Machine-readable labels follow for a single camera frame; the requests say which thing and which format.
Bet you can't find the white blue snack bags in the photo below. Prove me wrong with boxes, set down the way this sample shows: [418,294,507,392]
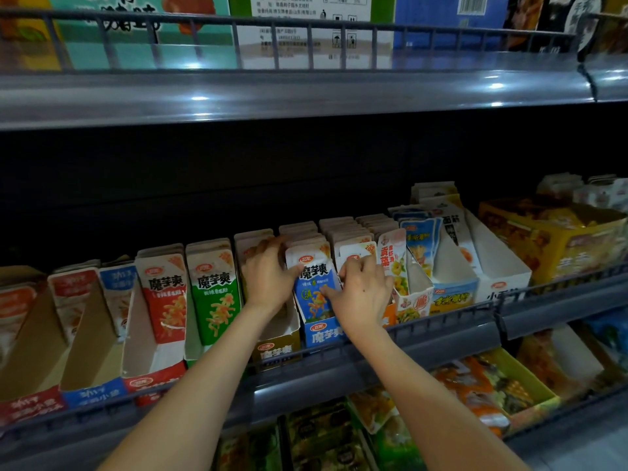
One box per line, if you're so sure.
[589,309,628,374]

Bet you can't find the blue printed carton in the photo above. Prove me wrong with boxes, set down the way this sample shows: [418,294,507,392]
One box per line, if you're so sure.
[392,0,514,52]

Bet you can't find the person's left hand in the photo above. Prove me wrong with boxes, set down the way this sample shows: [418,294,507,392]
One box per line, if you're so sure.
[240,238,305,316]

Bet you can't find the person's right hand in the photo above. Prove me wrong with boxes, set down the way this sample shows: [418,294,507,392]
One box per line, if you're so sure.
[324,252,394,336]

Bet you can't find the lime green display tray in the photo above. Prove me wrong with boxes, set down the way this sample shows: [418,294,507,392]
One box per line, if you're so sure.
[481,346,563,434]

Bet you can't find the pile of orange yellow packets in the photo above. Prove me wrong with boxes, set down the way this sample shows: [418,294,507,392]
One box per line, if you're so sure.
[348,358,514,438]

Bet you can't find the yellow display carton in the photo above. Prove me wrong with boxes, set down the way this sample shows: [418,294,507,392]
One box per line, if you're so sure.
[479,196,628,285]

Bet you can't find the row of snack display cartons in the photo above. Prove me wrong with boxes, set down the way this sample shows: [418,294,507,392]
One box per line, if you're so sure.
[0,181,536,428]

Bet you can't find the white label carton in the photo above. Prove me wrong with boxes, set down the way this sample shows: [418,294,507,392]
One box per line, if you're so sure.
[230,0,398,60]

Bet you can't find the person's left forearm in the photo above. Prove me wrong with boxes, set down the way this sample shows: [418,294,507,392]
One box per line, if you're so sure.
[98,304,296,471]

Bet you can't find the handful of blue snack packets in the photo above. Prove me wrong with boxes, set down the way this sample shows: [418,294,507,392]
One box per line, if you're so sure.
[285,240,347,324]

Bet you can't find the orange yellow printed carton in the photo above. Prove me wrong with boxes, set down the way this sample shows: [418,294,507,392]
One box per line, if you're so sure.
[0,0,55,73]

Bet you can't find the person's right forearm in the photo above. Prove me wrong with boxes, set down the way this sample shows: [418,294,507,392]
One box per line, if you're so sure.
[343,323,531,471]

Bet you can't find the grey metal store shelf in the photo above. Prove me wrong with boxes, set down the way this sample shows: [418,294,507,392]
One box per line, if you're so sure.
[0,5,628,471]

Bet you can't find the dark printed carton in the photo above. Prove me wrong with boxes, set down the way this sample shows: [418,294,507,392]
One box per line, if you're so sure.
[505,0,602,52]

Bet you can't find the green printed carton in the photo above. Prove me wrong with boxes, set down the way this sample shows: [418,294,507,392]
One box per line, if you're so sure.
[44,0,237,71]

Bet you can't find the green snack packets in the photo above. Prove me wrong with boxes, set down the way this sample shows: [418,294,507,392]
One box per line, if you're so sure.
[368,411,425,471]

